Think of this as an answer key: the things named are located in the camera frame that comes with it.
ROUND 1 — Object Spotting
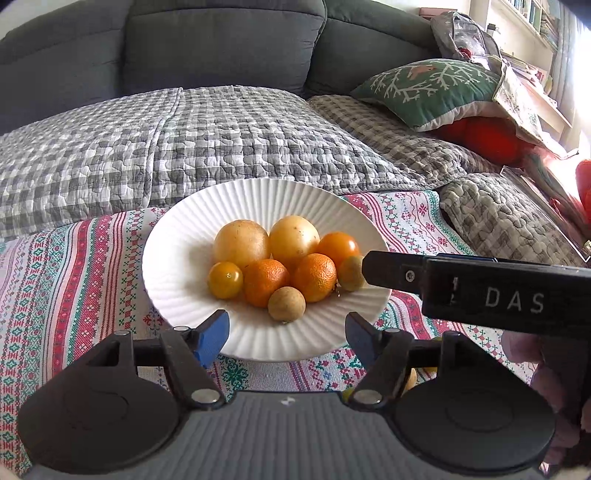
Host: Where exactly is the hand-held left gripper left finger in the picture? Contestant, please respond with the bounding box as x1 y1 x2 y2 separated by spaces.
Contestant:
88 309 230 409

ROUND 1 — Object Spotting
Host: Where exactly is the green patterned pillow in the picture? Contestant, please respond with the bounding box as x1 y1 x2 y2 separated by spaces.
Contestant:
351 59 509 133

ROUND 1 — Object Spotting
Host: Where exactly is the person's right hand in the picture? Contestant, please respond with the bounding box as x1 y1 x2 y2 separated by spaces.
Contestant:
501 332 583 466

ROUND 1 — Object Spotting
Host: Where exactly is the orange tomato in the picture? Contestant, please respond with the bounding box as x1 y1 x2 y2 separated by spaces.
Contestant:
316 232 361 271
207 261 245 300

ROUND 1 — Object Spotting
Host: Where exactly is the large yellow grapefruit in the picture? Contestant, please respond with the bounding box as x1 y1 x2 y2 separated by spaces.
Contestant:
212 220 271 271
269 215 321 269

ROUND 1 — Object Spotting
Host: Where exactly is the striped embroidered tablecloth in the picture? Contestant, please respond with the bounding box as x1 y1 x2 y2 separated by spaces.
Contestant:
0 189 539 462

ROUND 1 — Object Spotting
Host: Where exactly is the red cushion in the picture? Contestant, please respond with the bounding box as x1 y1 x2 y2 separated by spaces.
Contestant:
434 116 537 168

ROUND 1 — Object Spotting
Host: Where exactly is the brown checkered quilt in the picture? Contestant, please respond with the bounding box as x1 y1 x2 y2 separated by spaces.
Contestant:
307 95 588 269

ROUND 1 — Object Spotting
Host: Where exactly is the orange mandarin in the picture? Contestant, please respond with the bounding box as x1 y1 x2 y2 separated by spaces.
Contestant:
291 253 338 304
243 259 291 308

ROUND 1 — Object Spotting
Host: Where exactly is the small brown kiwi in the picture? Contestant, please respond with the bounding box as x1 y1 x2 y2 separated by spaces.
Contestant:
337 255 369 293
268 286 307 323

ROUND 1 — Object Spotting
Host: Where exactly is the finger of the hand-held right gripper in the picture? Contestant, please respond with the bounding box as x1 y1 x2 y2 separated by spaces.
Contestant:
362 251 432 297

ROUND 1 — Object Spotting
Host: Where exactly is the white bookshelf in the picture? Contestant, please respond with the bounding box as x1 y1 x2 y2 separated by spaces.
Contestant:
471 0 580 148

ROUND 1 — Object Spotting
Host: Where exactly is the grey checkered quilt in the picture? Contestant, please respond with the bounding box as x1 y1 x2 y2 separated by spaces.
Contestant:
0 85 419 241

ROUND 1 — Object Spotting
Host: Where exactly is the printed plastic bag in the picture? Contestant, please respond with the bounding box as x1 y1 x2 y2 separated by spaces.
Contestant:
431 10 555 145

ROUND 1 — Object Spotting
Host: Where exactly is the white ribbed plate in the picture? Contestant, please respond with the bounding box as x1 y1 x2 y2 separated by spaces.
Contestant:
141 178 393 363

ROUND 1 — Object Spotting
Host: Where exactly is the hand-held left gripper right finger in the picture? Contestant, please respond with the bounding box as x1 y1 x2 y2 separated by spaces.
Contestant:
344 311 485 409

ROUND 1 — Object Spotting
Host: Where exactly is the grey sofa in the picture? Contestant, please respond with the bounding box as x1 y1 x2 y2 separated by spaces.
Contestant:
0 0 446 136

